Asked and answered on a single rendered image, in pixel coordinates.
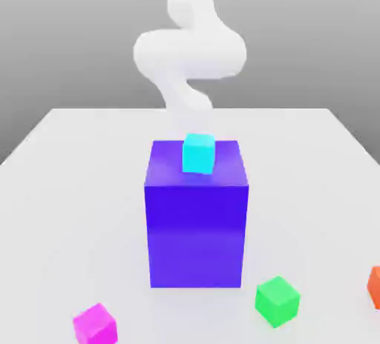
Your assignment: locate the small cyan cube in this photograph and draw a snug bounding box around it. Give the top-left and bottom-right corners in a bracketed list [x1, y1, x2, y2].
[181, 133, 216, 176]

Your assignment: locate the small green cube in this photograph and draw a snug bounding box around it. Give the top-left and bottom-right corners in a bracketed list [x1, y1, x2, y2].
[254, 275, 301, 329]

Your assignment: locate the small magenta cube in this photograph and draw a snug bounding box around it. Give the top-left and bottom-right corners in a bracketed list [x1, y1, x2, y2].
[72, 302, 119, 344]

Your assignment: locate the small orange cube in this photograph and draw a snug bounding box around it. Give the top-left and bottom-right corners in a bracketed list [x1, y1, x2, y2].
[367, 265, 380, 310]

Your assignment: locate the large purple box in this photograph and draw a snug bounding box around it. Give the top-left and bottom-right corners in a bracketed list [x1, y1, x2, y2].
[143, 139, 249, 289]

